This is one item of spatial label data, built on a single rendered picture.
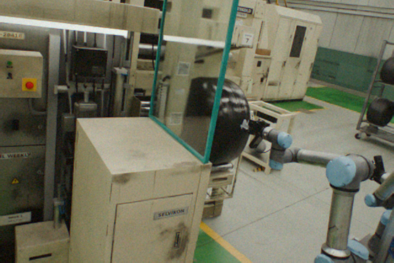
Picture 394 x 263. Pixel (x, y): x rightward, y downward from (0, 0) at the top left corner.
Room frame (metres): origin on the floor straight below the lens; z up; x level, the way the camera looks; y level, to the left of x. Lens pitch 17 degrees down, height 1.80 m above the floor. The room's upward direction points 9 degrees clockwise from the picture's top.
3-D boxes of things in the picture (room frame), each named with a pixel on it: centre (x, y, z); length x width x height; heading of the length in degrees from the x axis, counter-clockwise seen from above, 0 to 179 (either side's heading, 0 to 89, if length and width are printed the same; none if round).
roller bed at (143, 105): (2.25, 0.30, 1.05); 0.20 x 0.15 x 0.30; 123
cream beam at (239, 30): (2.36, -0.03, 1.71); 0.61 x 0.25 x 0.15; 123
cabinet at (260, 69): (6.74, -0.91, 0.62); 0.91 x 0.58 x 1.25; 133
